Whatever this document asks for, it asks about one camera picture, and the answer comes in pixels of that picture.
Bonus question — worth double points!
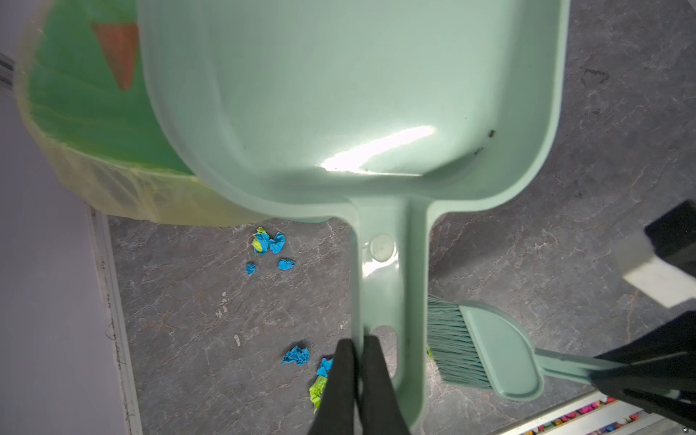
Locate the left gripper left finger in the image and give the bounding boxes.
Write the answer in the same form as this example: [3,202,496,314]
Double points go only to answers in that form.
[309,339,357,435]

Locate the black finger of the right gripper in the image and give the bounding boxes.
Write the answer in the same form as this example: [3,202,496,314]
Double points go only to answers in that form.
[590,311,695,427]

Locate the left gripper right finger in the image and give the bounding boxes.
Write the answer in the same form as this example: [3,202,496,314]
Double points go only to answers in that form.
[358,335,410,435]

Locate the mint green hand brush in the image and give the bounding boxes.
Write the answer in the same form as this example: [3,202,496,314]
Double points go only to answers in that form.
[427,295,623,402]

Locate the mint green dustpan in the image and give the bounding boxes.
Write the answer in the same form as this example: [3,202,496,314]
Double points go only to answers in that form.
[136,1,570,426]

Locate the blue green scraps front left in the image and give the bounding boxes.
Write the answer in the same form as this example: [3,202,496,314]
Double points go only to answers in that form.
[280,345,334,413]

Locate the blue scraps beside bin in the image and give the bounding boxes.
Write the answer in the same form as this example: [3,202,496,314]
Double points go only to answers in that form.
[251,227,295,271]

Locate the yellow-green plastic bin liner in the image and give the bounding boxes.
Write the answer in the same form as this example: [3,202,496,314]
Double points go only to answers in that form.
[14,1,265,227]

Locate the green trash bin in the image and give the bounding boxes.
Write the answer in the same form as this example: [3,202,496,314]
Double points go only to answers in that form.
[28,1,191,175]

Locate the aluminium front rail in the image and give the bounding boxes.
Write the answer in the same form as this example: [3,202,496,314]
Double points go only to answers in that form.
[498,391,691,435]

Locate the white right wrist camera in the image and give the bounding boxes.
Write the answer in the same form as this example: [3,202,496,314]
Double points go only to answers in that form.
[612,199,695,308]

